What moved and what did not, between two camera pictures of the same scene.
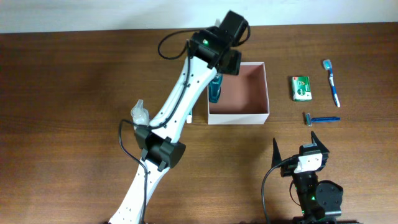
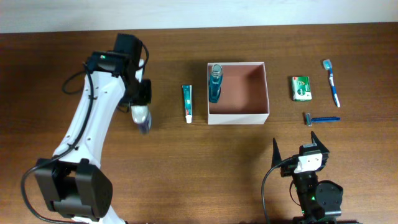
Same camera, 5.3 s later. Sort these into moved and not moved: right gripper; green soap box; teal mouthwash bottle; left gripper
Moved: left gripper
Not moved: teal mouthwash bottle; green soap box; right gripper
